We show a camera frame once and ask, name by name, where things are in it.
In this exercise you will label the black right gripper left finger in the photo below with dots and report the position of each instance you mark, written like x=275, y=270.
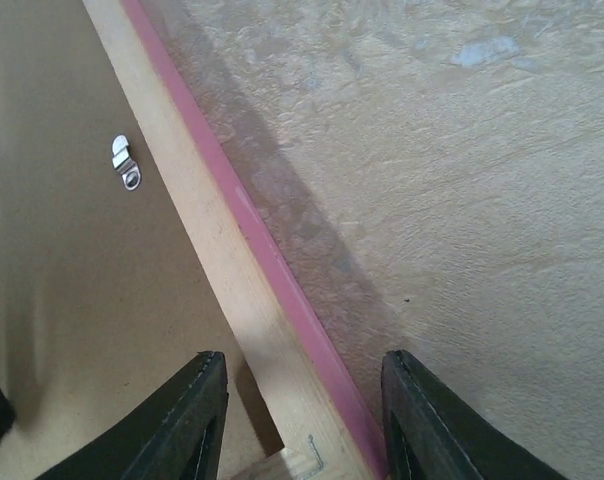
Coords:
x=176, y=433

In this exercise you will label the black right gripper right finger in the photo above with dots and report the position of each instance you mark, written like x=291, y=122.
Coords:
x=431, y=433

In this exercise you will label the pink wooden picture frame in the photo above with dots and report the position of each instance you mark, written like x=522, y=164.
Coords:
x=325, y=426

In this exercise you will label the brown cardboard backing board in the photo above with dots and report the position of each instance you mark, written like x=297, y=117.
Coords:
x=102, y=296

